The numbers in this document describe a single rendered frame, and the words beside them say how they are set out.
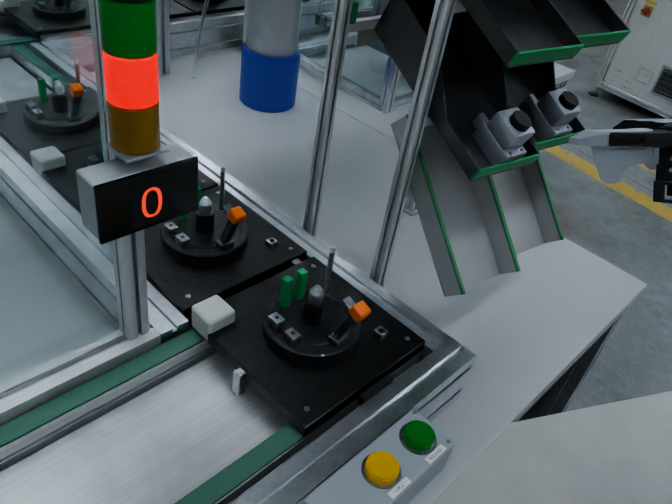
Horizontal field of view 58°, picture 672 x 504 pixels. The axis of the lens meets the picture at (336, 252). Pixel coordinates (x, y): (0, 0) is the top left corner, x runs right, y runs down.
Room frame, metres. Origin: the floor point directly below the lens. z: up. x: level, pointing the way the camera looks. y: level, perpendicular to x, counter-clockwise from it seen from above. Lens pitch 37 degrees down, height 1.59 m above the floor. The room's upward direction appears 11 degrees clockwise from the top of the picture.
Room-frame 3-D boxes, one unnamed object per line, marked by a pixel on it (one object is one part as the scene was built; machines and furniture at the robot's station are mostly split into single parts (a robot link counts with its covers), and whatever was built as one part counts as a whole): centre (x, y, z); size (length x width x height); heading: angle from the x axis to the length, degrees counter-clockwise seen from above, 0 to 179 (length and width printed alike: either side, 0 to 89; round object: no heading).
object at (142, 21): (0.55, 0.23, 1.38); 0.05 x 0.05 x 0.05
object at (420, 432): (0.48, -0.14, 0.96); 0.04 x 0.04 x 0.02
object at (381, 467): (0.42, -0.10, 0.96); 0.04 x 0.04 x 0.02
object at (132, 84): (0.55, 0.23, 1.33); 0.05 x 0.05 x 0.05
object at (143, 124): (0.55, 0.23, 1.28); 0.05 x 0.05 x 0.05
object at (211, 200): (0.78, 0.22, 1.01); 0.24 x 0.24 x 0.13; 51
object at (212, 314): (0.61, 0.15, 0.97); 0.05 x 0.05 x 0.04; 51
